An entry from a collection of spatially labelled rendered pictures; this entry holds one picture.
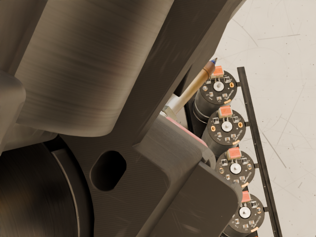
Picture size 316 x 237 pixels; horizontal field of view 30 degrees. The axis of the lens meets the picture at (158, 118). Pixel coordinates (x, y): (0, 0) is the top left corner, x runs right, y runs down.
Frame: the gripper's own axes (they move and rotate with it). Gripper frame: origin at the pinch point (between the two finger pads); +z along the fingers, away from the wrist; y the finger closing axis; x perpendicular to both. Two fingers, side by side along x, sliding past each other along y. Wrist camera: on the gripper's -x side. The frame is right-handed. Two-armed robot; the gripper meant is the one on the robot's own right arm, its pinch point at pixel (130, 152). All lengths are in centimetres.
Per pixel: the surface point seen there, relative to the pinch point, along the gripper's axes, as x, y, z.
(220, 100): -3.3, -1.1, 12.0
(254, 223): 1.5, -7.3, 9.5
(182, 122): 0.0, 0.5, 16.0
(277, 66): -7.3, -2.6, 21.0
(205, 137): -0.7, -1.7, 12.3
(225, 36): -7.0, 2.1, 20.8
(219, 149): -0.7, -2.9, 12.0
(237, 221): 1.9, -6.4, 9.2
